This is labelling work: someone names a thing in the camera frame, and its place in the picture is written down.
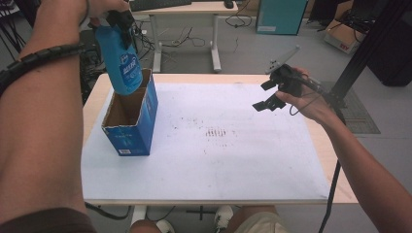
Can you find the black bulky case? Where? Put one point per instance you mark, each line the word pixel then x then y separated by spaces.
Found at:
pixel 392 58

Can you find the grey gridded floor mat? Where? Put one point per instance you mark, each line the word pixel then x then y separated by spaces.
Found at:
pixel 359 119

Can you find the person's leg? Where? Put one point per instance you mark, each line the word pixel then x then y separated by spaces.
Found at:
pixel 142 228
pixel 249 212

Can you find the blue cardboard box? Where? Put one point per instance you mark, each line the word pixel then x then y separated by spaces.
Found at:
pixel 136 129

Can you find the brown cardboard box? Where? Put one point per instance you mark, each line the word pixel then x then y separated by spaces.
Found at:
pixel 340 39

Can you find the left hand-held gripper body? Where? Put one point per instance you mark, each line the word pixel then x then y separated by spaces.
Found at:
pixel 121 19

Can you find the teal cabinet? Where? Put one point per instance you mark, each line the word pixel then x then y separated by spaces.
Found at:
pixel 281 16

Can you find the black keyboard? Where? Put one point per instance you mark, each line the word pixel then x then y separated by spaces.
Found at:
pixel 155 4

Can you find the white table mat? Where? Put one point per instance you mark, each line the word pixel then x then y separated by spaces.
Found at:
pixel 210 161

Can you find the white shoe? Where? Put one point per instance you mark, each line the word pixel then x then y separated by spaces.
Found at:
pixel 223 218
pixel 165 227

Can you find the person's right hand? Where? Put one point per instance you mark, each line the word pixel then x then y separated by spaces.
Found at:
pixel 314 103

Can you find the black metal stand post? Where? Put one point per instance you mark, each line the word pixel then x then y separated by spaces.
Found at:
pixel 366 48

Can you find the person's left hand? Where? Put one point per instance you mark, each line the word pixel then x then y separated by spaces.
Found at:
pixel 107 5

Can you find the person's beige shorts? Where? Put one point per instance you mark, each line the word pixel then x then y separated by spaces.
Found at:
pixel 262 226

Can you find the desk with white legs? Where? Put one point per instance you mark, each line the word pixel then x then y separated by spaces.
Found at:
pixel 215 42

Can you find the blue bottle with white cap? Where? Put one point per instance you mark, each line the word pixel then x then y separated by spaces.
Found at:
pixel 116 64

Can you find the black equipment rack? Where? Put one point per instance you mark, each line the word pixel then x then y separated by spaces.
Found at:
pixel 87 64

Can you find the person's right leg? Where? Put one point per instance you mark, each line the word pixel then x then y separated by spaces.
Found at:
pixel 249 212

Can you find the dark brown shirt sleeve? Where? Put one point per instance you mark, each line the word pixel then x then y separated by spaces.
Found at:
pixel 42 223

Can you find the black computer mouse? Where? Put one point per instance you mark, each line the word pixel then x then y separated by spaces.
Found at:
pixel 228 4

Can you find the person's left leg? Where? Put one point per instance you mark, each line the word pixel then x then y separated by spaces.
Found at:
pixel 142 228

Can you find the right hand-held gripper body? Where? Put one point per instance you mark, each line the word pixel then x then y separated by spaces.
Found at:
pixel 288 81

